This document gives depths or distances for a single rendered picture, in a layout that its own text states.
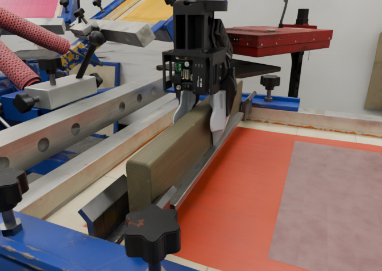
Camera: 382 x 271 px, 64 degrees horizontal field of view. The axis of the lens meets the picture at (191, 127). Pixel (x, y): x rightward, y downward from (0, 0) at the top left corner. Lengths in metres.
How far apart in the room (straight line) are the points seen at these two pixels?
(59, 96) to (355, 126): 0.59
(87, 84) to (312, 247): 0.48
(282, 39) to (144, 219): 1.27
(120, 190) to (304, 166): 0.33
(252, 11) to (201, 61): 2.10
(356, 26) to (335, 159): 1.90
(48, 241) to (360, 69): 2.34
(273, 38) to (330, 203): 1.01
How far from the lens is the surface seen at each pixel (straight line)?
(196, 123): 0.42
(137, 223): 0.24
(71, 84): 0.61
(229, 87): 0.45
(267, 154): 0.58
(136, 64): 2.93
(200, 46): 0.42
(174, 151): 0.36
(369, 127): 0.74
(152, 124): 0.62
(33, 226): 0.36
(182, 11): 0.40
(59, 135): 0.53
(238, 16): 2.51
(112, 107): 0.62
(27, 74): 0.78
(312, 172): 0.54
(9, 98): 0.71
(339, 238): 0.42
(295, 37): 1.52
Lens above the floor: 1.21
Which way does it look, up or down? 21 degrees down
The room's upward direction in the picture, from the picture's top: straight up
